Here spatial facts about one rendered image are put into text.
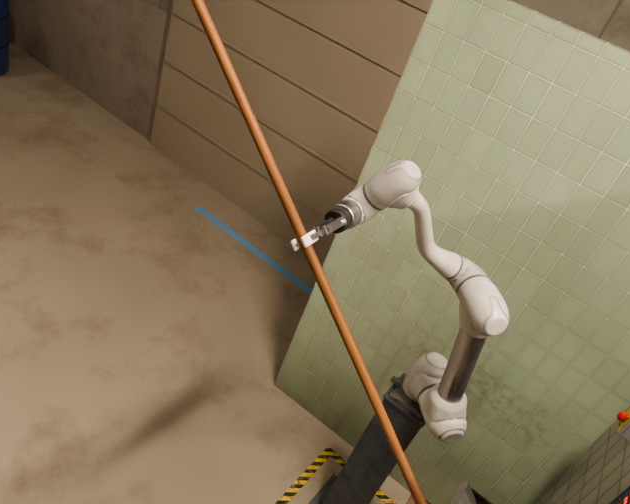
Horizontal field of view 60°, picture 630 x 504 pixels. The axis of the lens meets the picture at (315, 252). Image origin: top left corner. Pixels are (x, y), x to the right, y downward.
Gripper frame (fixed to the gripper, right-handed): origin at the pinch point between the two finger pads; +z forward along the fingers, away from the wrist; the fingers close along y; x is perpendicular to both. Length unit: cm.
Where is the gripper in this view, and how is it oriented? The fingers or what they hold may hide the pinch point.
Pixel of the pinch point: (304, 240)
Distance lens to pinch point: 153.5
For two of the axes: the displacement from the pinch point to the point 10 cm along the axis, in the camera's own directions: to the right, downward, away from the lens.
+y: -7.5, 2.5, 6.1
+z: -5.2, 3.5, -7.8
